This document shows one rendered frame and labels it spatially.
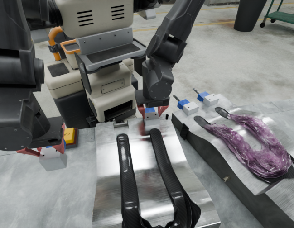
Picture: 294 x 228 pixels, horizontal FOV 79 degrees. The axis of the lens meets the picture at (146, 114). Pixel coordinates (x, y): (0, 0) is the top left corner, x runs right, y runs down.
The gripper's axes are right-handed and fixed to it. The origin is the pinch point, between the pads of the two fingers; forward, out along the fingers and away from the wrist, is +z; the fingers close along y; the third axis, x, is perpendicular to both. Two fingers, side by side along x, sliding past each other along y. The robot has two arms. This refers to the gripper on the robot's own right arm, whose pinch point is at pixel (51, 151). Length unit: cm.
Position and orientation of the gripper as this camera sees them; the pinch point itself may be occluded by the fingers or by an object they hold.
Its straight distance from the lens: 53.4
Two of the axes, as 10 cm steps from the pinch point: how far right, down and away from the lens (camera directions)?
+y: 9.8, -1.4, 1.5
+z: -0.1, 7.1, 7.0
